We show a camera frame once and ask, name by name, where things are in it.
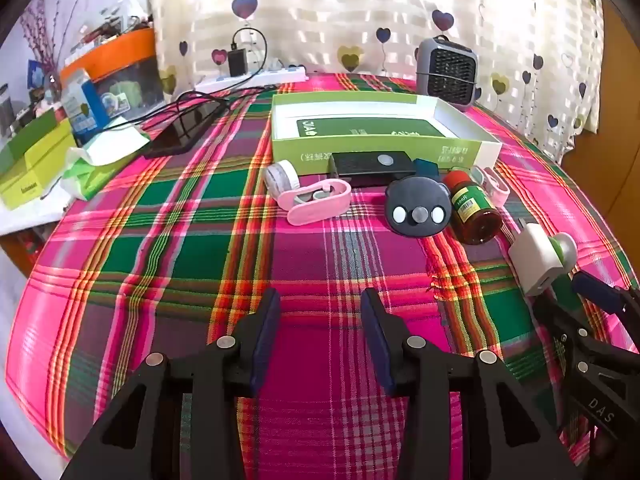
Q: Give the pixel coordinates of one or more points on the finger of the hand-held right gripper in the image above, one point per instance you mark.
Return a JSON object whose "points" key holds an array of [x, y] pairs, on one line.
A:
{"points": [[597, 290], [565, 332]]}

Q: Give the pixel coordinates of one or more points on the green white cardboard box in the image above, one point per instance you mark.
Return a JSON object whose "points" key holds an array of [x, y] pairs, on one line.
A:
{"points": [[310, 155]]}

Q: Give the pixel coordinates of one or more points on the pink clip with grey insert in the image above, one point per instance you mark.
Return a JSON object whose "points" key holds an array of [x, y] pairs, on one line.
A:
{"points": [[320, 207]]}

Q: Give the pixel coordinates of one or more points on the heart print curtain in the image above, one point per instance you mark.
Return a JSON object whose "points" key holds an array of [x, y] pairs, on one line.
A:
{"points": [[350, 10]]}

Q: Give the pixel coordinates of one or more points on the white power strip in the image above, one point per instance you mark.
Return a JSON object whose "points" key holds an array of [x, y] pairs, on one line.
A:
{"points": [[270, 77]]}

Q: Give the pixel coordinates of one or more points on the pink green plaid tablecloth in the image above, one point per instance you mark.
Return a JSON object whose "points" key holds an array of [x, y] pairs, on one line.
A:
{"points": [[200, 260]]}

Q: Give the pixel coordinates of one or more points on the black perforated rectangular device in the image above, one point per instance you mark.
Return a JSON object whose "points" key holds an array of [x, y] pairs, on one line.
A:
{"points": [[360, 165]]}

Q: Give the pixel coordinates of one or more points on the assorted clutter pile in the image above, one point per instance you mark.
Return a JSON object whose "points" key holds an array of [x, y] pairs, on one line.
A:
{"points": [[110, 25]]}

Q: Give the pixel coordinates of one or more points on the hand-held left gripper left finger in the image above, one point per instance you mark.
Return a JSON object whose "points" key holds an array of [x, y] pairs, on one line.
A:
{"points": [[267, 330]]}

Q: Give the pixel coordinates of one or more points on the black smartphone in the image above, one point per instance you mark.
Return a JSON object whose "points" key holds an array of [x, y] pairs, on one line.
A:
{"points": [[175, 140]]}

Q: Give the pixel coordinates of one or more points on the green grey round knob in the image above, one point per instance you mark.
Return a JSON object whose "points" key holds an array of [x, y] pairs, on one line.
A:
{"points": [[565, 247]]}

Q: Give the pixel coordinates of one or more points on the clear bin with orange lid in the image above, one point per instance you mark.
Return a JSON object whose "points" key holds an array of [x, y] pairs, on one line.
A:
{"points": [[115, 45]]}

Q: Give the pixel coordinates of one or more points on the blue white carton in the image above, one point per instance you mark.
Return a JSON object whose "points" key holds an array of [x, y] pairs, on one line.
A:
{"points": [[87, 110]]}

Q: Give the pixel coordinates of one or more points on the black power adapter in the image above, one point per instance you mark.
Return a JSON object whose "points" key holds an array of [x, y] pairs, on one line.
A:
{"points": [[237, 62]]}

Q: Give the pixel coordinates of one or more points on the green white tissue pack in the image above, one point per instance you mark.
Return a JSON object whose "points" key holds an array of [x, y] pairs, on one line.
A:
{"points": [[90, 175]]}

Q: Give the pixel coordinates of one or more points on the black bear-shaped gadget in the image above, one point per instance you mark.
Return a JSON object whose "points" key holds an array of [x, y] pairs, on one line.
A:
{"points": [[415, 195]]}

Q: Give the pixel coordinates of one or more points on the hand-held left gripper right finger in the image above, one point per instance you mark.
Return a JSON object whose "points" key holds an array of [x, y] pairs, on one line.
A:
{"points": [[375, 335]]}

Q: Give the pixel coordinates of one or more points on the dark green box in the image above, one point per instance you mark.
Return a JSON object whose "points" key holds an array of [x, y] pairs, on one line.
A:
{"points": [[25, 145]]}

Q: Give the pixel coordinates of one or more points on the lime green box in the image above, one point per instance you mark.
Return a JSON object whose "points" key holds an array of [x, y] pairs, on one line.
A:
{"points": [[30, 185]]}

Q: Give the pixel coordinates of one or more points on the white USB charger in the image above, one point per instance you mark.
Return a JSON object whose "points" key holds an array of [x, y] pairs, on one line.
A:
{"points": [[532, 255]]}

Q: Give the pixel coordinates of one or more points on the wooden cabinet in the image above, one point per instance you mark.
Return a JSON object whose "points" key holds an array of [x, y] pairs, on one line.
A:
{"points": [[620, 85]]}

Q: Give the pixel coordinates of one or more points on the pink white clip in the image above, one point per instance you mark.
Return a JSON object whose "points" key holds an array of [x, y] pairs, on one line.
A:
{"points": [[495, 185]]}

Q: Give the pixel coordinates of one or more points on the purple flower branches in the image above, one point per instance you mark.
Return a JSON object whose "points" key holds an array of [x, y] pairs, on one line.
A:
{"points": [[45, 25]]}

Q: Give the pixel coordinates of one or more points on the blue translucent USB stick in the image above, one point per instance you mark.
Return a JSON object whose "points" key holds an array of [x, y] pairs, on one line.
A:
{"points": [[427, 167]]}

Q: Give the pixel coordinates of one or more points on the brown bottle with red cap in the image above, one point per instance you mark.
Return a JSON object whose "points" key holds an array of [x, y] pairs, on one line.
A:
{"points": [[475, 220]]}

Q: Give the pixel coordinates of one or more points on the grey mini space heater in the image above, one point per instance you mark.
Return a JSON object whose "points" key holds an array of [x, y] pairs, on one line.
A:
{"points": [[445, 70]]}

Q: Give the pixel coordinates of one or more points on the small white jar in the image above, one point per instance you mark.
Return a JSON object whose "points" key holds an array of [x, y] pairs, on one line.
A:
{"points": [[280, 177]]}

